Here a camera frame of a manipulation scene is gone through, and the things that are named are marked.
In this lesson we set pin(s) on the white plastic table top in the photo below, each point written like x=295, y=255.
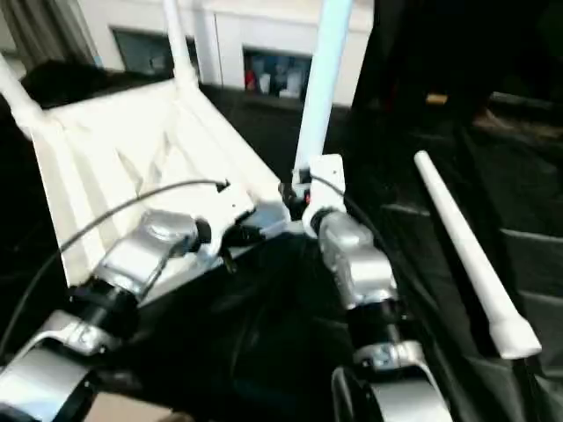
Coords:
x=132, y=140

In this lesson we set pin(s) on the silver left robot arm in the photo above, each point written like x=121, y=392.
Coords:
x=145, y=246

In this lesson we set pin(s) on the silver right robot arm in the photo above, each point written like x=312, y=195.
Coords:
x=360, y=264

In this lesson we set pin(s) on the black work mat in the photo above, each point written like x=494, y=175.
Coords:
x=286, y=329

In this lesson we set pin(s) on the white mug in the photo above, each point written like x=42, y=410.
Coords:
x=264, y=83
x=293, y=84

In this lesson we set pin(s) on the white blue patterned container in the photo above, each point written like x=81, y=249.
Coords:
x=280, y=79

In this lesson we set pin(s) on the red bottle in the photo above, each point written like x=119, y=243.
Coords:
x=250, y=79

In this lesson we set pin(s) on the yellowish label tag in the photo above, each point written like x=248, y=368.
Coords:
x=436, y=98

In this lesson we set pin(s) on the white glass door cabinet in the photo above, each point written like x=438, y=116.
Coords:
x=272, y=22

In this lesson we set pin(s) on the dark metal bar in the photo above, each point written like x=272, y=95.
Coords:
x=528, y=101

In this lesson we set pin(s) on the grey curtain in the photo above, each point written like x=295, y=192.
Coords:
x=44, y=31

